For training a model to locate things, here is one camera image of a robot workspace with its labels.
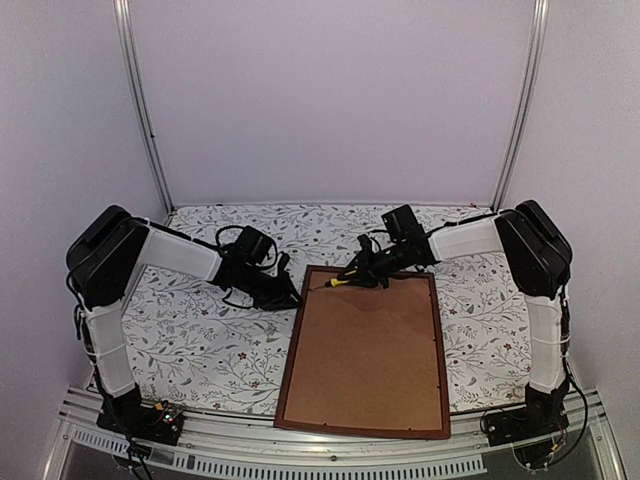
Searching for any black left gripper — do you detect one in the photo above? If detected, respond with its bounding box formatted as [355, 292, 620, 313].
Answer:
[239, 263, 304, 311]

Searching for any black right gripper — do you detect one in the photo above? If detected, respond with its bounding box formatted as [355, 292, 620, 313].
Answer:
[337, 241, 408, 289]

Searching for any yellow handled screwdriver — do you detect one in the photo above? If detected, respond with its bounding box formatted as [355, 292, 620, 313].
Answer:
[310, 278, 350, 291]

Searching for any red-brown wooden picture frame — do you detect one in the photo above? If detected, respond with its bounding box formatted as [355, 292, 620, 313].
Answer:
[273, 265, 451, 440]

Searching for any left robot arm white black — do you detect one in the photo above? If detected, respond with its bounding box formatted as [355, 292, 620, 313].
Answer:
[121, 267, 295, 416]

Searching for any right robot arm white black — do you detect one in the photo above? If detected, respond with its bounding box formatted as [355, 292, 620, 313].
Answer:
[326, 200, 573, 436]

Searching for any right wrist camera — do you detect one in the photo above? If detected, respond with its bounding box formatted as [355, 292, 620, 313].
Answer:
[357, 234, 374, 259]

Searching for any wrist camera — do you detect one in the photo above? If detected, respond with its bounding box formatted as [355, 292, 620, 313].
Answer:
[276, 252, 290, 279]
[357, 234, 374, 259]

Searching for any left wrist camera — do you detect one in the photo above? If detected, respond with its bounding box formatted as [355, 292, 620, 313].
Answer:
[276, 252, 290, 279]

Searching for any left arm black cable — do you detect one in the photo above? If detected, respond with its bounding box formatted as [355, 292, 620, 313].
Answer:
[213, 225, 251, 256]

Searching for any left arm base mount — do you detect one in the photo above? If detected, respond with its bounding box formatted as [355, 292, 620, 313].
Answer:
[96, 396, 184, 446]

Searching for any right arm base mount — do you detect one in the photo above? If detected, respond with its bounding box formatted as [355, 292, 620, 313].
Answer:
[480, 406, 569, 446]

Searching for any right aluminium corner post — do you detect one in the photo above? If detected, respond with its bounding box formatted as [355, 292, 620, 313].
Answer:
[490, 0, 549, 212]

